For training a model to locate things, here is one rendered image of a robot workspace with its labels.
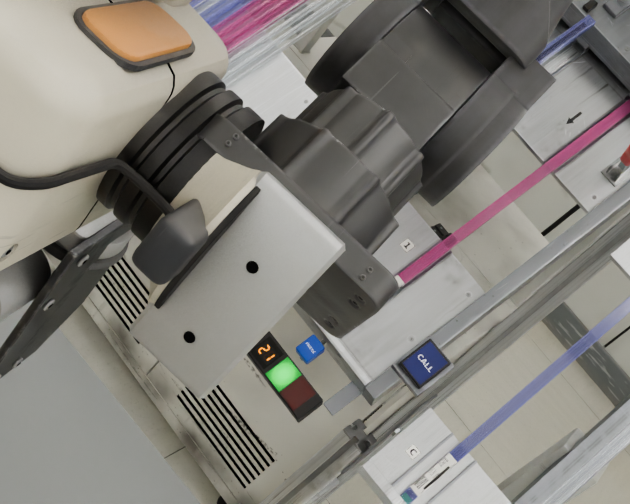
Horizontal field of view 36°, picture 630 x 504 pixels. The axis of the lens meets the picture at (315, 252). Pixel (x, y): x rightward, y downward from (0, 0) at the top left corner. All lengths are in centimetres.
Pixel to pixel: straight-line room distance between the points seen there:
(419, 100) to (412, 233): 79
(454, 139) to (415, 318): 76
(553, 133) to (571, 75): 9
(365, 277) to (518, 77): 17
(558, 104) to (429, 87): 89
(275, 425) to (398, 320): 56
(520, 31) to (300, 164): 16
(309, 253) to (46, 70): 13
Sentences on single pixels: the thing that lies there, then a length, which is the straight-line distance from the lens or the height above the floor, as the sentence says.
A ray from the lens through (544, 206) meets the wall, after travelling 320.
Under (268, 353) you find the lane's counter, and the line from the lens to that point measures 126.
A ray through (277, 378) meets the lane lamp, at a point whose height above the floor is 65.
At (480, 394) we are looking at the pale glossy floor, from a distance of 277.
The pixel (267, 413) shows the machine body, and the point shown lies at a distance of 177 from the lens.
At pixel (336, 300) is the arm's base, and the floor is 118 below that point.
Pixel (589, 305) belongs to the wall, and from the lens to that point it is 323.
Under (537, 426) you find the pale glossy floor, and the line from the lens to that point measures 288.
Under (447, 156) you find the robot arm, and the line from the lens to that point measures 53.
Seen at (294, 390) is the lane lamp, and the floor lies 66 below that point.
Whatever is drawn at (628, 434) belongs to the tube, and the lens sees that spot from 122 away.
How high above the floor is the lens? 145
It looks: 33 degrees down
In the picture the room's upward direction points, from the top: 43 degrees clockwise
